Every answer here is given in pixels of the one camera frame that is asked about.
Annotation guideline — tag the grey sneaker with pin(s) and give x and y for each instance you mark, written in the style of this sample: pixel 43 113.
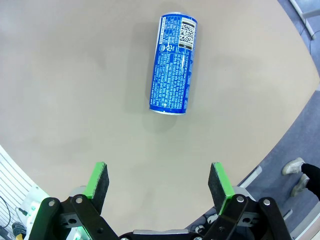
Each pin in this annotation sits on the grey sneaker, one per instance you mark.
pixel 292 166
pixel 300 185

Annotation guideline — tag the white and green device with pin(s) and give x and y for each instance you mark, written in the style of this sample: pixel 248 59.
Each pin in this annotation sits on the white and green device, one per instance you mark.
pixel 31 205

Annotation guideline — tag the blue drink can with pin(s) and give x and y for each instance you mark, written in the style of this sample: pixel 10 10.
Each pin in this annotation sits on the blue drink can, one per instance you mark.
pixel 172 70

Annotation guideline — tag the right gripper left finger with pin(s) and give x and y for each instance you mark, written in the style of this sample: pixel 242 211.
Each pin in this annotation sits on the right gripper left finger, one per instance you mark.
pixel 75 220

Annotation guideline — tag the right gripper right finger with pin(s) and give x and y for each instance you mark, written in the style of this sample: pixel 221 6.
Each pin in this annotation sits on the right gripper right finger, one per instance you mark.
pixel 241 220

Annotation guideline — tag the white table base frame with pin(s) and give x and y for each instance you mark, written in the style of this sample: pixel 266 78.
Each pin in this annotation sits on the white table base frame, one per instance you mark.
pixel 250 177

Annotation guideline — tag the bystander black trouser leg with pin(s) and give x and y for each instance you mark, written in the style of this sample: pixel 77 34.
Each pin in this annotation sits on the bystander black trouser leg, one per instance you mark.
pixel 312 177

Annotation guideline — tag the white slatted panel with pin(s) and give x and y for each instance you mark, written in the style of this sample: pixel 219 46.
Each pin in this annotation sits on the white slatted panel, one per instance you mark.
pixel 10 180

